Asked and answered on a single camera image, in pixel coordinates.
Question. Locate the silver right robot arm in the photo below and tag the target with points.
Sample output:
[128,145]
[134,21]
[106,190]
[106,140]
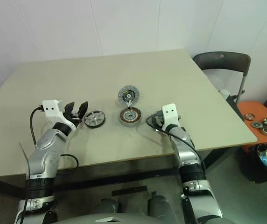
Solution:
[187,154]

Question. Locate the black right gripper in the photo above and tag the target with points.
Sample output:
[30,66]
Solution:
[158,119]

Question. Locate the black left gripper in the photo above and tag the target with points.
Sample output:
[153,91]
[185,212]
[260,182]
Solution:
[74,118]

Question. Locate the black trash bin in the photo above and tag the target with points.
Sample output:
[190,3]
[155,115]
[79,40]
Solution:
[255,168]

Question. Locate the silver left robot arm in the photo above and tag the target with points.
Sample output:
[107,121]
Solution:
[42,161]

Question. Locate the dark rounded shape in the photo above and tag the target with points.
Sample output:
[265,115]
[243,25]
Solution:
[162,205]
[106,206]

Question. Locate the black floor strip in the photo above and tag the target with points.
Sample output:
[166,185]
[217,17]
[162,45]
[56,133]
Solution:
[130,191]

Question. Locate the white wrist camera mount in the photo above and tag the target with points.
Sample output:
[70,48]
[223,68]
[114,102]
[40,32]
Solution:
[50,108]
[169,112]

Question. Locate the black folding chair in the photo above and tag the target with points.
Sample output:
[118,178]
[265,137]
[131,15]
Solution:
[229,61]

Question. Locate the grey robot torso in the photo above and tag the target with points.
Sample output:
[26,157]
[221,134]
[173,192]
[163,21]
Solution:
[124,218]

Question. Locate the copper wound stator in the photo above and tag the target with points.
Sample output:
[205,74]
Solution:
[131,116]

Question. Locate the black-rimmed silver spoked rotor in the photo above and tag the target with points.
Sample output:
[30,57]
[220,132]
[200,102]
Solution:
[95,119]

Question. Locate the orange tray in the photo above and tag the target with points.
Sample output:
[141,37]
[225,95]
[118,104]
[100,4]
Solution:
[252,109]

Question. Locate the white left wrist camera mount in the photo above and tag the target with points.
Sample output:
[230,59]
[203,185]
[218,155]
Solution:
[50,108]

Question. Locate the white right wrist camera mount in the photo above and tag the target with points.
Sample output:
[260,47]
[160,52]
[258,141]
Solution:
[169,112]

